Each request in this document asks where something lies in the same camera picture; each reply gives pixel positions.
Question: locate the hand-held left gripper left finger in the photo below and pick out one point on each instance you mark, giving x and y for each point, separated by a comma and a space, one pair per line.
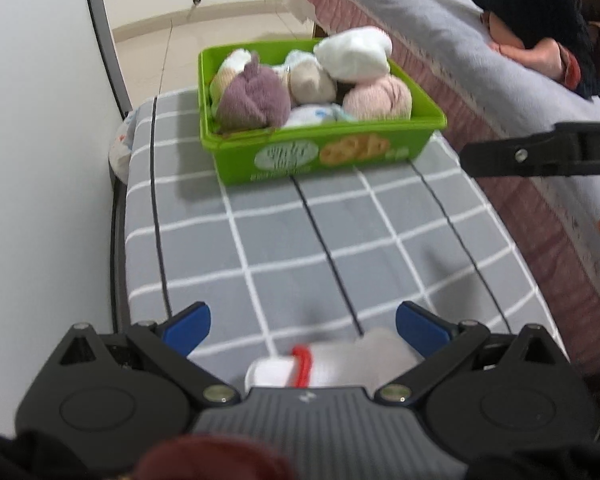
187, 327

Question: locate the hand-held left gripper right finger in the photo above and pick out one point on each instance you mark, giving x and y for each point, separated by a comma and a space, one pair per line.
420, 327

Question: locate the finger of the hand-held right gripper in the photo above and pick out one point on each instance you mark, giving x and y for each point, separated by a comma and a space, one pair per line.
530, 155

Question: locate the white sock with red stripe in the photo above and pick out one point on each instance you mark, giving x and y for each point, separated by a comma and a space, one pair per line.
340, 365

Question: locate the green plastic bin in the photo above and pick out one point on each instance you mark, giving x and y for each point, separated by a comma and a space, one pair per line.
415, 142

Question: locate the purple sock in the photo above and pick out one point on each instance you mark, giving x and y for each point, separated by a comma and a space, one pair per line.
252, 100

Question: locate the white and beige sock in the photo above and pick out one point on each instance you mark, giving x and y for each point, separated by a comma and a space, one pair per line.
227, 67

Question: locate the grey checked covered desktop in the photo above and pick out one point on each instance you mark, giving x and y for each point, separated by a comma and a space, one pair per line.
280, 240

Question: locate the bed with pink skirt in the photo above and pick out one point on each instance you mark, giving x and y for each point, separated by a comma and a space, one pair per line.
530, 220

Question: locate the maroon cloth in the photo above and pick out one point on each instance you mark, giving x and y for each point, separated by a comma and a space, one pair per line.
210, 460

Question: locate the pink rolled sock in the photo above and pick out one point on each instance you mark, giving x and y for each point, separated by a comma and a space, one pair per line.
377, 100

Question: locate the grey bed blanket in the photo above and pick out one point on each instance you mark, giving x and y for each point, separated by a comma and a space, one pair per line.
430, 25

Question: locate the white printed plastic bag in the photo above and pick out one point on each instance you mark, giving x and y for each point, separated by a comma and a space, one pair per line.
120, 150

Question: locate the white cabinet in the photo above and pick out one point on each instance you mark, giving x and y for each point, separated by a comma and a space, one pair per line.
40, 160

